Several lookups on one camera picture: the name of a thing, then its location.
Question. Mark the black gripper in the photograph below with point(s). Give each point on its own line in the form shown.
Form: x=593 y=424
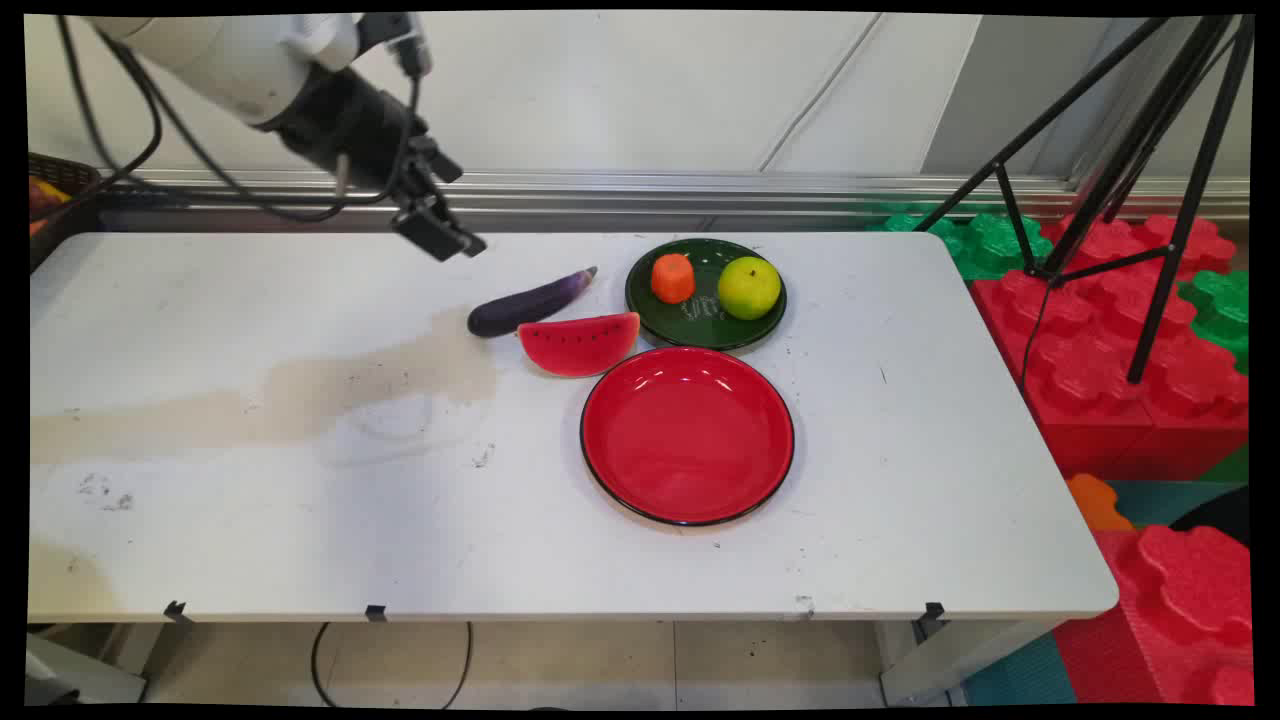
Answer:
x=345 y=125

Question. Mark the orange toy persimmon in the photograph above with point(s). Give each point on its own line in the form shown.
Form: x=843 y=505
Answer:
x=672 y=278

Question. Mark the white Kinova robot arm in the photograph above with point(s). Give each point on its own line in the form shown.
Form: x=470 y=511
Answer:
x=220 y=60

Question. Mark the purple toy eggplant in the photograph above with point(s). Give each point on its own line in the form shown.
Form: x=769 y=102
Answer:
x=525 y=305

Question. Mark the red toy watermelon slice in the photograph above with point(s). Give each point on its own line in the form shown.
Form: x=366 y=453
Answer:
x=578 y=347

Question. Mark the dark green plate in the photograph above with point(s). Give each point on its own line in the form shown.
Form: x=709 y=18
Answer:
x=705 y=320

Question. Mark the yellow-green toy apple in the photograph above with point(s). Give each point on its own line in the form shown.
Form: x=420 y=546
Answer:
x=748 y=288

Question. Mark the red plate with black rim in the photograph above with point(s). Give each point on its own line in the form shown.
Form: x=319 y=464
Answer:
x=688 y=435

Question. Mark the dark woven basket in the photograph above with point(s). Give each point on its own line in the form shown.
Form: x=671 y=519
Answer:
x=55 y=190

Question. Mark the green foam block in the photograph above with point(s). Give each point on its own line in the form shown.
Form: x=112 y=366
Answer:
x=1222 y=310
x=985 y=245

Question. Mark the white table leg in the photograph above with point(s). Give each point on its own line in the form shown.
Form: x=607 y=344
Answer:
x=960 y=660
x=80 y=672

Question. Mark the large red foam block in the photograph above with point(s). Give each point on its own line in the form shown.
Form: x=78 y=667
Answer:
x=1090 y=340

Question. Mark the orange foam block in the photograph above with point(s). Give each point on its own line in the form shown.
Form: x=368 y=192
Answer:
x=1098 y=503

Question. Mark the aluminium wall rail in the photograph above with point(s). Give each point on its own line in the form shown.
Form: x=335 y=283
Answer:
x=700 y=192

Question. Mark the black camera tripod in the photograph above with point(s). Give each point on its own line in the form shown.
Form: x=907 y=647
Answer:
x=1160 y=130

